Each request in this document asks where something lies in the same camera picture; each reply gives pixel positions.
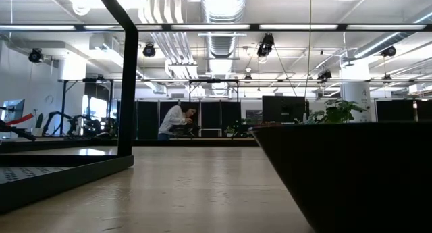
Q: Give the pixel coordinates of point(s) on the black wavy mini plate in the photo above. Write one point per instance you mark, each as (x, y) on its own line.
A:
(354, 179)

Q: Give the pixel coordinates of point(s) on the small background potted plant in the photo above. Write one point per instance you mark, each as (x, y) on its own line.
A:
(229, 130)

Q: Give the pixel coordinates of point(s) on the person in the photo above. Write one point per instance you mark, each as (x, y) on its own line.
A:
(172, 120)

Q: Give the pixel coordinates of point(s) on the black background monitor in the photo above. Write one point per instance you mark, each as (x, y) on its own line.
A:
(283, 108)
(395, 110)

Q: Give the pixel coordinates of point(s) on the black overhead light bar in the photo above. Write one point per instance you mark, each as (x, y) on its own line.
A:
(202, 27)

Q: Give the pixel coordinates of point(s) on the black background robot arms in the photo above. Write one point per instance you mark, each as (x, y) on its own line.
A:
(98, 126)

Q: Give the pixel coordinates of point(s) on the green potted plant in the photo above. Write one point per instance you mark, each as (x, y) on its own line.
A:
(337, 113)

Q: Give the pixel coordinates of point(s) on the white round column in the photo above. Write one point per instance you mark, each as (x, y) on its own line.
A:
(356, 91)

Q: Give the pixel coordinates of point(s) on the black perforated metal tray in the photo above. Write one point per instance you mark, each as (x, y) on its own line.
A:
(67, 179)

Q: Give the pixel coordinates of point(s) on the silver background monitor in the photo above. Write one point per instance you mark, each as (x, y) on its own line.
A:
(13, 109)

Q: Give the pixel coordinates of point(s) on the black partition wall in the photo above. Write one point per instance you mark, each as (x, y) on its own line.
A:
(216, 115)

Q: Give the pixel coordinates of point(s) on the black aluminium table frame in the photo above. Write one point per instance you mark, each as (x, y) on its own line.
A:
(219, 142)

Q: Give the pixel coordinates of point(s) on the silver ceiling duct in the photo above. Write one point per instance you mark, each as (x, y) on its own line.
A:
(221, 44)

